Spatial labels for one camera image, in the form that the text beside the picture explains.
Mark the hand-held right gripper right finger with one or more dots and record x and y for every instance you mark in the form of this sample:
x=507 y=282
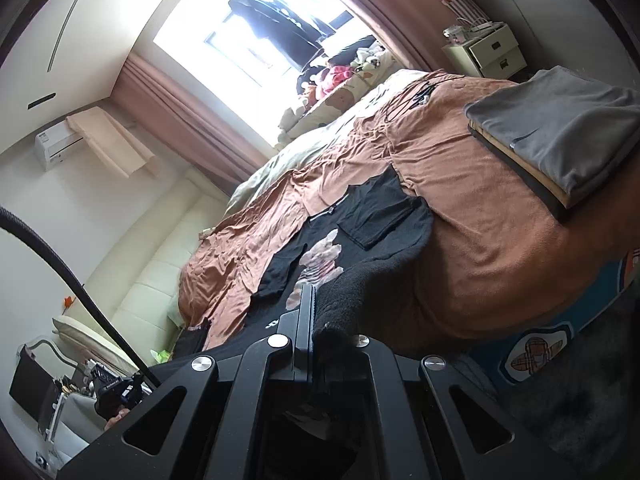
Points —
x=380 y=365

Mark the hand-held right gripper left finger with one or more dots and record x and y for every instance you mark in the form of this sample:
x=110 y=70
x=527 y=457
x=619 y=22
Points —
x=302 y=320

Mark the black printed t-shirt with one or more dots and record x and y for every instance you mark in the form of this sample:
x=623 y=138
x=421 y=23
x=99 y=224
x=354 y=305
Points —
x=370 y=210

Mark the person's left hand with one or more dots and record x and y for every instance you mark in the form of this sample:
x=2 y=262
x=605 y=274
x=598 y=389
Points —
x=117 y=420

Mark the green tissue pack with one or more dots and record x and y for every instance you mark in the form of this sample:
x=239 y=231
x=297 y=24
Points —
x=161 y=355

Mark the cream padded board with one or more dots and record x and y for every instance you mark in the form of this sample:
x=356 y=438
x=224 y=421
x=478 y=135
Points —
x=85 y=335

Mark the black fabric organizer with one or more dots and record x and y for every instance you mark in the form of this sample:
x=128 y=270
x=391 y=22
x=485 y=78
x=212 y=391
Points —
x=30 y=380

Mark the cream padded headboard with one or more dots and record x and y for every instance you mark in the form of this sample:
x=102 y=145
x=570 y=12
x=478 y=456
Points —
x=150 y=270

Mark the cream duvet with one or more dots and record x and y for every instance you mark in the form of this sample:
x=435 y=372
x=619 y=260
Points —
x=270 y=170

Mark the brown blanket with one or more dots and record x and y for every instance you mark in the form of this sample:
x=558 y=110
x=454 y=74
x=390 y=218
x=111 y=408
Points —
x=475 y=240

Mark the cartoon print bed sheet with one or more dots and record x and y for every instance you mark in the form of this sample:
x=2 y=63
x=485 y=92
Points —
x=540 y=345

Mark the bear print window cushion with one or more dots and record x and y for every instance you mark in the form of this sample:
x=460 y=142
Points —
x=345 y=100

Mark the pink curtain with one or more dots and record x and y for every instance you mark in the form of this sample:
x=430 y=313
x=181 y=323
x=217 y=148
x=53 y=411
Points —
x=190 y=120
x=385 y=5

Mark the tan folded garment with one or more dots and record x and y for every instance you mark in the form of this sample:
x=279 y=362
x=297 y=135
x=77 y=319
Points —
x=525 y=170

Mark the pink plush toy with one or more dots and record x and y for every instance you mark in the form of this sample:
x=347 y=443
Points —
x=335 y=77

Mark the cream hanging cloth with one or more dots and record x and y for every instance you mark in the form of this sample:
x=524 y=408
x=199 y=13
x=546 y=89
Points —
x=115 y=140

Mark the white air conditioner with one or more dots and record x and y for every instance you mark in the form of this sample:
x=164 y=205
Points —
x=55 y=147

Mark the dark hanging jacket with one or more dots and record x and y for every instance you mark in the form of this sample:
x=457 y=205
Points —
x=287 y=42

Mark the window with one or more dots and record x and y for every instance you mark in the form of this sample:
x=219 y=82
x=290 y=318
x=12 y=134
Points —
x=200 y=60

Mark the grey folded garment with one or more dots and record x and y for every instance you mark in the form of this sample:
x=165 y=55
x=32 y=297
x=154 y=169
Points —
x=560 y=120

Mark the dark hanging vest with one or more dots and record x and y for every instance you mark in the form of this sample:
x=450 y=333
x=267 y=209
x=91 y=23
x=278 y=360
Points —
x=320 y=15

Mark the cream nightstand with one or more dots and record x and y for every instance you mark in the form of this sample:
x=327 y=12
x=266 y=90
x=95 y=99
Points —
x=495 y=50

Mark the striped bag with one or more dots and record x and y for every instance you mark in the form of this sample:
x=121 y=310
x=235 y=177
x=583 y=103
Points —
x=467 y=7

